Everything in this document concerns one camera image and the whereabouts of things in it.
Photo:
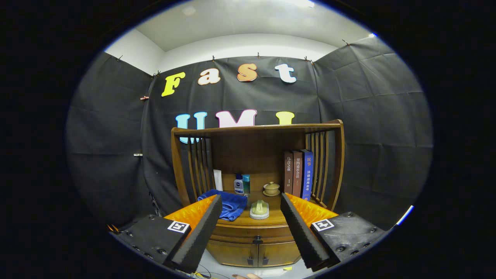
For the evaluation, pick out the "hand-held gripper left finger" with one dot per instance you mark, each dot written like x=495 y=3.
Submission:
x=201 y=236

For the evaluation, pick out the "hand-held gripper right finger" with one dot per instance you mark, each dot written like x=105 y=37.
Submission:
x=300 y=236

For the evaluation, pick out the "wooden drawer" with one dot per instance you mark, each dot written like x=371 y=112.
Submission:
x=236 y=232

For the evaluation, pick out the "pale green scrub brush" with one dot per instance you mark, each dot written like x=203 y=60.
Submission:
x=259 y=210

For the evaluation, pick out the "wooden cabinet door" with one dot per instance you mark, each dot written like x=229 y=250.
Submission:
x=232 y=254
x=279 y=254

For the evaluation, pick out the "wooden countertop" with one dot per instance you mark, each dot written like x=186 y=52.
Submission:
x=274 y=205

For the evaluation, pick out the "wooden cabinet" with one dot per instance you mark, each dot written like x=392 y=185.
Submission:
x=248 y=155

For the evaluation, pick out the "blue towel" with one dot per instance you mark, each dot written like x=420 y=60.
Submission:
x=234 y=205

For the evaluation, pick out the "beige lidded cup with saucer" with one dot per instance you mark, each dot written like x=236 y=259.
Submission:
x=271 y=188

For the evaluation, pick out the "white tube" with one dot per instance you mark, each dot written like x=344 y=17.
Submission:
x=217 y=180

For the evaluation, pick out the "reddish brown book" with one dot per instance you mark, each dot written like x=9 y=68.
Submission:
x=297 y=174

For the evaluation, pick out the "blue book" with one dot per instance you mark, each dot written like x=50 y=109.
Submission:
x=307 y=174

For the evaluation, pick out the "white bottle with blue cap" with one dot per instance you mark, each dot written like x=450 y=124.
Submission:
x=238 y=186

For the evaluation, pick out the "teal clear bottle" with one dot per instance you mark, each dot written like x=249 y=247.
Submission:
x=247 y=184

